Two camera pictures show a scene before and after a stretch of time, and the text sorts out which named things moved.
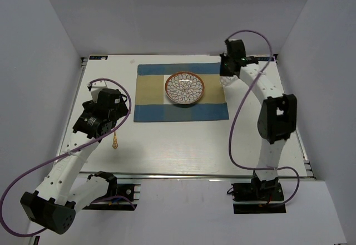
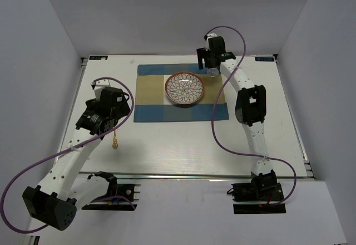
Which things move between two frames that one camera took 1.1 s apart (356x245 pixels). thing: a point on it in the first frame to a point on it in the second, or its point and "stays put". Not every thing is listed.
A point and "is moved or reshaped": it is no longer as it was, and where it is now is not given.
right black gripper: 223,72 to 203,53
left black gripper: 122,109 stays put
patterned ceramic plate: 184,87 stays put
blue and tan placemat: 152,104 stays put
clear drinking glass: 225,80 is moved or reshaped
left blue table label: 98,57 stays put
